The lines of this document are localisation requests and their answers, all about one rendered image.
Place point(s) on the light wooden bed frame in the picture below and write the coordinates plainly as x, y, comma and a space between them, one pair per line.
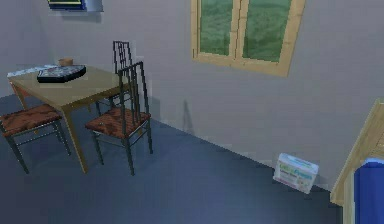
361, 146

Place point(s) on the small brown cup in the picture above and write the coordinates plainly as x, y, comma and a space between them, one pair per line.
65, 61

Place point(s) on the light wooden dining table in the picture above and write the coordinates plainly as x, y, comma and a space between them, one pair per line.
70, 89

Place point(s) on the blue bed mattress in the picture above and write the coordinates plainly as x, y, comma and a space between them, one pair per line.
369, 193

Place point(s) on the white patterned cloth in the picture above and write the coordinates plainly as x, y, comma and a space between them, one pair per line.
26, 70

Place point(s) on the wooden framed window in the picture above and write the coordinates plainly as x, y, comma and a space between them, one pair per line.
246, 31

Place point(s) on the black chair brown seat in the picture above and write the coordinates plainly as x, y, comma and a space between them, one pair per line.
115, 122
26, 118
122, 57

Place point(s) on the white printed package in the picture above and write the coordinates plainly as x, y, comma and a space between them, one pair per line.
295, 172

